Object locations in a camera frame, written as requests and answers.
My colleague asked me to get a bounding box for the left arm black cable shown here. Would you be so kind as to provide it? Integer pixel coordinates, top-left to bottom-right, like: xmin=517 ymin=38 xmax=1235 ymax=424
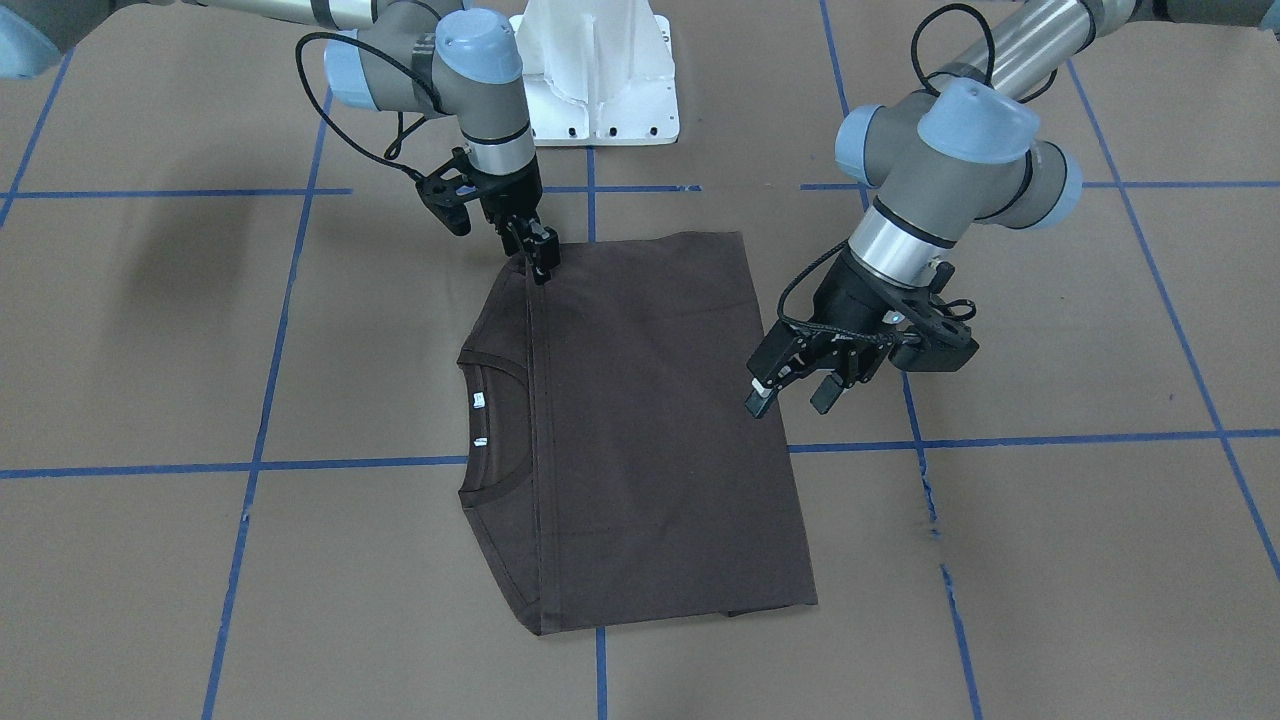
xmin=776 ymin=4 xmax=1061 ymax=331

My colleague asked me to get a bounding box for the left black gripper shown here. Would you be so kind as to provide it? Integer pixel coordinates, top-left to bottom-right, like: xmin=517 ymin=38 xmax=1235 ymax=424
xmin=745 ymin=246 xmax=922 ymax=419

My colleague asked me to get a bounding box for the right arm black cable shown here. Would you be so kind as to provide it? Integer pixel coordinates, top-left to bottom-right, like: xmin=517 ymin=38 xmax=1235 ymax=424
xmin=294 ymin=29 xmax=445 ymax=184

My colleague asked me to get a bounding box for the dark brown t-shirt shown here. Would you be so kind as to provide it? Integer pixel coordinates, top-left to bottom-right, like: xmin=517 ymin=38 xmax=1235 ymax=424
xmin=457 ymin=231 xmax=818 ymax=635

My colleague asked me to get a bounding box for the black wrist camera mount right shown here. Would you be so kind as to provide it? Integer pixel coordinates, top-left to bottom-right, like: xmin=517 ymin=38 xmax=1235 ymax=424
xmin=415 ymin=147 xmax=492 ymax=237

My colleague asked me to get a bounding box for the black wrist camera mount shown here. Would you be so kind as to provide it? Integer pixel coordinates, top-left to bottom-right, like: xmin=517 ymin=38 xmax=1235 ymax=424
xmin=415 ymin=147 xmax=492 ymax=237
xmin=887 ymin=261 xmax=979 ymax=373

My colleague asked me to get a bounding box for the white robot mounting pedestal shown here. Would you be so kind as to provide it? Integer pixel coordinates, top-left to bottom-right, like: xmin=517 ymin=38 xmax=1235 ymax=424
xmin=509 ymin=1 xmax=681 ymax=149

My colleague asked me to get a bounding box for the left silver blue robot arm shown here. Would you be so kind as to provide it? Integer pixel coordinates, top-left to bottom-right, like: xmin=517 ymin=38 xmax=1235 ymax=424
xmin=745 ymin=1 xmax=1277 ymax=418

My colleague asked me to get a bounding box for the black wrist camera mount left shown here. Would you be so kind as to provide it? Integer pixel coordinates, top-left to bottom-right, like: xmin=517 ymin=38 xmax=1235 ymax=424
xmin=887 ymin=261 xmax=979 ymax=373

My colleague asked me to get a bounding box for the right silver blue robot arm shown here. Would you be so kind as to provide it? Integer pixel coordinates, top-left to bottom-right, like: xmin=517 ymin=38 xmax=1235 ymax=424
xmin=227 ymin=1 xmax=561 ymax=284

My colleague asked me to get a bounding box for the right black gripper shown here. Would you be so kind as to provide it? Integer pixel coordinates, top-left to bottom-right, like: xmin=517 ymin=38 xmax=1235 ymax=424
xmin=474 ymin=167 xmax=561 ymax=286

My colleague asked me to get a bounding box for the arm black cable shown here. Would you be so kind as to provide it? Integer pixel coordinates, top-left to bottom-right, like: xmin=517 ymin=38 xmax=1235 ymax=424
xmin=294 ymin=29 xmax=445 ymax=184
xmin=776 ymin=4 xmax=1061 ymax=331

